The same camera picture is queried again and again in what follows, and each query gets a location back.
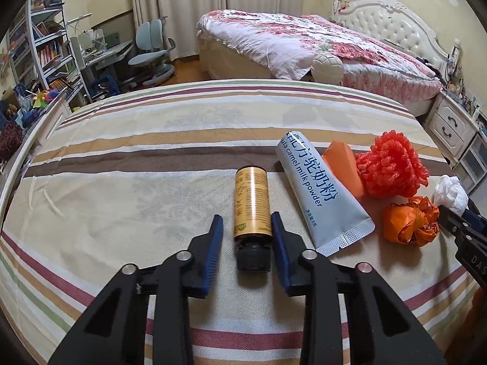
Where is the grey milk powder sachet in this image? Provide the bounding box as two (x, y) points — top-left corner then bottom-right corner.
(276, 131), (376, 256)

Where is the striped bed sheet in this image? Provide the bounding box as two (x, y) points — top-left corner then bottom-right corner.
(0, 78), (479, 365)

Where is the yellow bottle black cap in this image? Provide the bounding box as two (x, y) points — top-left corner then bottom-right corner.
(233, 166), (272, 273)

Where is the red foam fruit net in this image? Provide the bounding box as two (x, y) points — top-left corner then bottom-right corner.
(355, 130), (429, 199)

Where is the white tufted headboard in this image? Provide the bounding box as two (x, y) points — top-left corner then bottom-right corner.
(332, 0), (461, 73)

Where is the plastic drawer unit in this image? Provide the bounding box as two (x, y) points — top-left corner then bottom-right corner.
(453, 134), (486, 194)

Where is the blue-grey desk chair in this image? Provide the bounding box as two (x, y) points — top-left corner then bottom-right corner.
(128, 16), (176, 87)

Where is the orange paper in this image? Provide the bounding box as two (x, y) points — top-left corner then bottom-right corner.
(322, 140), (365, 200)

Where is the white bookshelf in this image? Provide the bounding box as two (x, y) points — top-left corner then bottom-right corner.
(6, 0), (91, 107)

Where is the white tissue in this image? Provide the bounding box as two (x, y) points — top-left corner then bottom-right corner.
(433, 175), (469, 217)

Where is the white nightstand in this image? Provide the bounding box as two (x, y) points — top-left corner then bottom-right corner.
(424, 91), (479, 167)

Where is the floral quilt bed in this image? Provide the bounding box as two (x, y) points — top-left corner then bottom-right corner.
(196, 10), (442, 106)

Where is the grey study desk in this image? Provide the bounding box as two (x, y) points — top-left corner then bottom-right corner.
(69, 36), (134, 90)

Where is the orange plastic bag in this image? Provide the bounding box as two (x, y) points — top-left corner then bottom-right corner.
(382, 196), (440, 247)

